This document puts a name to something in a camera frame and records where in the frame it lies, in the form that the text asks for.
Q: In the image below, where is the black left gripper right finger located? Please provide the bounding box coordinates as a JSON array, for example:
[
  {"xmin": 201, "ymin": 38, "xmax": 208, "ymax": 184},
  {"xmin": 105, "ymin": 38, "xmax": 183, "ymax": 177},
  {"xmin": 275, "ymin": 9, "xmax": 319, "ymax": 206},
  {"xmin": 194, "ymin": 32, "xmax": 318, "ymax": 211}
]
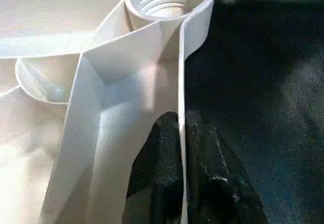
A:
[{"xmin": 186, "ymin": 115, "xmax": 269, "ymax": 224}]

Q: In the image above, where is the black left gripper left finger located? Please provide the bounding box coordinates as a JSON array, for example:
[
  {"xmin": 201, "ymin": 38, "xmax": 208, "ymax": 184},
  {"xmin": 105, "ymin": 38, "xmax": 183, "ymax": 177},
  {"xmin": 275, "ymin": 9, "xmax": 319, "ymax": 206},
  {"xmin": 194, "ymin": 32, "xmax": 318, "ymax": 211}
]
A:
[{"xmin": 121, "ymin": 111, "xmax": 184, "ymax": 224}]

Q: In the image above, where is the white plastic table top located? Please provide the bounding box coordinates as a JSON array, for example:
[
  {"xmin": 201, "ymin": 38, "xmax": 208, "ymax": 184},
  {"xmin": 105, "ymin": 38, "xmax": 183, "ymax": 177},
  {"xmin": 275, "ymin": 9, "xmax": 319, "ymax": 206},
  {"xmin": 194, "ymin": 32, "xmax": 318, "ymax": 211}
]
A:
[{"xmin": 0, "ymin": 0, "xmax": 218, "ymax": 224}]

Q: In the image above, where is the black mat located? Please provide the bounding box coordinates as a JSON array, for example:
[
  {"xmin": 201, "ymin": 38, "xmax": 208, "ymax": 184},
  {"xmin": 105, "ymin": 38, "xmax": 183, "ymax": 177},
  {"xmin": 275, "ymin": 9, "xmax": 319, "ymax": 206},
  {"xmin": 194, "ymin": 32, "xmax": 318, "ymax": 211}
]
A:
[{"xmin": 0, "ymin": 0, "xmax": 324, "ymax": 224}]

